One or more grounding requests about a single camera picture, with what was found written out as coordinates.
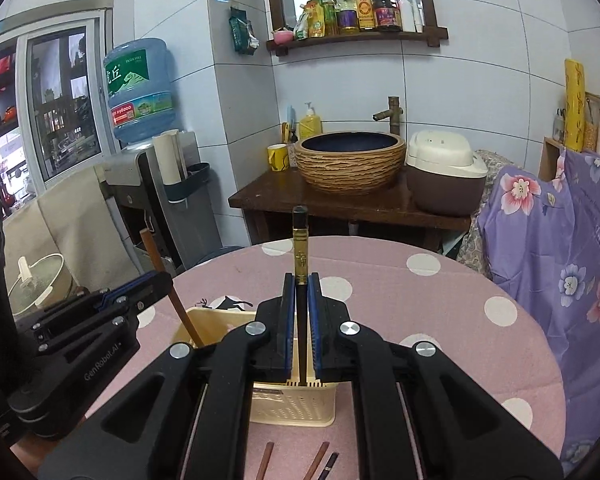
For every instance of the yellow mug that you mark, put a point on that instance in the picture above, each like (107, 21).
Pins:
(278, 157)

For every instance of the yellow paper roll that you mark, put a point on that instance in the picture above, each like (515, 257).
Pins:
(575, 105)

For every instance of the dark soy sauce bottle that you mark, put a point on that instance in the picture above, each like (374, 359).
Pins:
(387, 15)

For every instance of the purple label oil bottle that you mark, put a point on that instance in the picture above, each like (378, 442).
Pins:
(347, 17)

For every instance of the blue water jug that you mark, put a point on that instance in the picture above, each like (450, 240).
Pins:
(139, 87)

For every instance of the brown wooden chopstick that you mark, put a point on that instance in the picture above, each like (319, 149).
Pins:
(318, 457)
(265, 460)
(155, 258)

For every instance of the pink polka dot tablecloth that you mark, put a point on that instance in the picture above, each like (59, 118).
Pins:
(404, 293)

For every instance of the woven brown basin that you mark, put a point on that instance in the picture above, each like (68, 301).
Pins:
(350, 163)

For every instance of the black gold-banded chopstick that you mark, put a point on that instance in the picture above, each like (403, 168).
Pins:
(300, 234)

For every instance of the yellow label oil bottle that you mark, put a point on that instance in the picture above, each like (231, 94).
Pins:
(366, 16)

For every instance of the purple floral cloth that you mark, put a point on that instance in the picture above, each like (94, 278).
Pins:
(540, 242)

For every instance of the bronze faucet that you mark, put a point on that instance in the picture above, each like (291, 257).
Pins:
(393, 114)

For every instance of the white brown rice cooker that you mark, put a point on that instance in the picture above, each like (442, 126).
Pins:
(444, 174)

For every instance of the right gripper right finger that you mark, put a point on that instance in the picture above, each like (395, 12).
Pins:
(331, 361)

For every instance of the grey water dispenser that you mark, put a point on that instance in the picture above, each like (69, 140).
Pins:
(179, 216)

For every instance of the black chopstick on table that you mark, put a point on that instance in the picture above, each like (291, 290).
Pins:
(328, 466)

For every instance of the rolled white paper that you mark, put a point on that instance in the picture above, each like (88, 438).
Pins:
(170, 157)

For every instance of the dark wooden cabinet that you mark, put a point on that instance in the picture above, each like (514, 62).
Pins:
(387, 214)

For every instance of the green hanging bag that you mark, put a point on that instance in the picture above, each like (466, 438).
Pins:
(245, 41)

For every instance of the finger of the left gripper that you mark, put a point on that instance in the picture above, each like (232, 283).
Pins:
(130, 284)
(121, 309)

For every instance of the white pot with lid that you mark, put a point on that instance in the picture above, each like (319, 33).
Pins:
(39, 285)

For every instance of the yellow soap dispenser bottle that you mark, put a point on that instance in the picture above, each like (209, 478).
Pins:
(310, 124)

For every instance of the yellow seasoning packet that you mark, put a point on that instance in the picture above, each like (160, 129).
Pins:
(315, 18)

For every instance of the pink small bowl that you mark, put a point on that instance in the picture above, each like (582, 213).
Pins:
(283, 36)

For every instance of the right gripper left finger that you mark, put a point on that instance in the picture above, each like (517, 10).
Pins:
(273, 358)

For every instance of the cream plastic utensil basket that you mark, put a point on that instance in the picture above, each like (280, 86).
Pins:
(286, 404)

